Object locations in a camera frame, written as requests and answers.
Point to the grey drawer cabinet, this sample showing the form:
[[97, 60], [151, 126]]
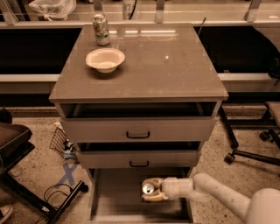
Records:
[[163, 63]]

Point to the grey drawer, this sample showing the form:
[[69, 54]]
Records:
[[139, 155], [138, 122], [116, 198]]

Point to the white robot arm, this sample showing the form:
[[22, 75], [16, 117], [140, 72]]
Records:
[[262, 208]]

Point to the white paper bowl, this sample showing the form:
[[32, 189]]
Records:
[[105, 60]]

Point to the clear plastic bag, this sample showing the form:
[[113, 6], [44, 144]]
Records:
[[53, 9]]

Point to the top grey drawer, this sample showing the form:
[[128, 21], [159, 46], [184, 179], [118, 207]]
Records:
[[138, 122]]

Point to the bottom grey drawer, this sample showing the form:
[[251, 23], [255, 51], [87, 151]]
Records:
[[116, 198]]

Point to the shoe tip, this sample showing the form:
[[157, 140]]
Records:
[[5, 213]]

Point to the black office chair left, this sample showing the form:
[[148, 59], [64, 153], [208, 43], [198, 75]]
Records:
[[14, 146]]

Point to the middle grey drawer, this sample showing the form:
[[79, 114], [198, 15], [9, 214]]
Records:
[[139, 155]]

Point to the black wire basket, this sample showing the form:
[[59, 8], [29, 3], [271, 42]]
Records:
[[62, 145]]

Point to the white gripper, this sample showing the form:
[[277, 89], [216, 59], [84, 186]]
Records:
[[171, 187]]

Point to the green soda can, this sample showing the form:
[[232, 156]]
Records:
[[101, 30]]

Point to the redbull can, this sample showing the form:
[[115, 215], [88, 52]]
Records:
[[148, 188]]

